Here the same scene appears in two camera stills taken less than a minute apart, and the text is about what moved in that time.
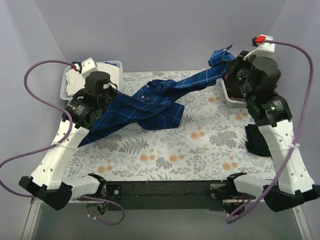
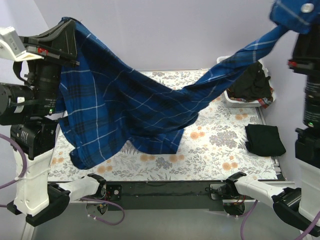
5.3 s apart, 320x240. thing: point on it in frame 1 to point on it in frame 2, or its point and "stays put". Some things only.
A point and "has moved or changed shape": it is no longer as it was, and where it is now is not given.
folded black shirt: x=256 y=142 stays put
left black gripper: x=80 y=92 to x=50 y=54
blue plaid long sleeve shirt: x=150 y=102 has moved or changed shape
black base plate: x=167 y=195 stays put
